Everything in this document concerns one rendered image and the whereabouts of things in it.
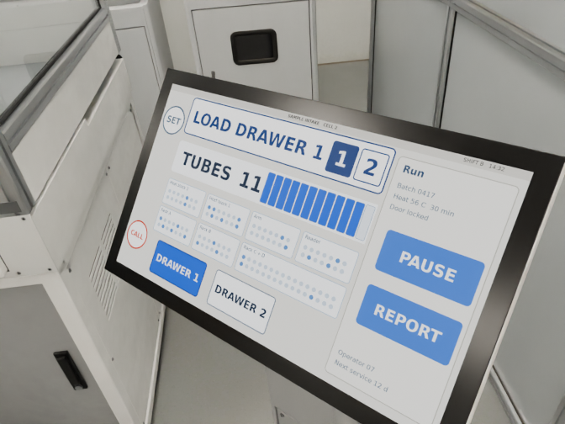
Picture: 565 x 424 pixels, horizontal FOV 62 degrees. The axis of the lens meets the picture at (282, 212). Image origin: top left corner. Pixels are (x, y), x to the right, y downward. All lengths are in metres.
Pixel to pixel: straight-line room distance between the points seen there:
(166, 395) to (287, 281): 1.26
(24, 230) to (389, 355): 0.72
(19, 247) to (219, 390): 0.93
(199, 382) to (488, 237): 1.40
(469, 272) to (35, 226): 0.77
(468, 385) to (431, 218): 0.16
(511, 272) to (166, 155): 0.46
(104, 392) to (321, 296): 0.93
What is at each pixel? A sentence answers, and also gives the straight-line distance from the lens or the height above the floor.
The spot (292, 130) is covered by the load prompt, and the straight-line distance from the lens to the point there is 0.56.
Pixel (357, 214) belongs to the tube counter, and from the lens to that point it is 0.51.
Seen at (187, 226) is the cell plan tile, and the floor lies 1.05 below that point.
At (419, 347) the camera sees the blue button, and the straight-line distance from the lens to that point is 0.49.
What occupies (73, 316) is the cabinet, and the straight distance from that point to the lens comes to 1.15.
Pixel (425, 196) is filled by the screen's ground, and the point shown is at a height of 1.15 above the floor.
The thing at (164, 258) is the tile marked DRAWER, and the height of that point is 1.01.
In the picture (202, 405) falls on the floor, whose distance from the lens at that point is 1.70.
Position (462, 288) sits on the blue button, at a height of 1.09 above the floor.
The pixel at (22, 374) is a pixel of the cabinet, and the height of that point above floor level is 0.48.
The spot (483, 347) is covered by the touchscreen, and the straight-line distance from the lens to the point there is 0.48.
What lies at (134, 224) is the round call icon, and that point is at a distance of 0.70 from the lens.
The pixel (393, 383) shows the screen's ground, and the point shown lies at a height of 1.00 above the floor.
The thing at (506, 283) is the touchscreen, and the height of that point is 1.10.
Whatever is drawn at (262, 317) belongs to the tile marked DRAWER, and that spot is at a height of 1.00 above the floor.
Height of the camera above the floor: 1.43
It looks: 37 degrees down
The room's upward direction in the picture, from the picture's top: 5 degrees counter-clockwise
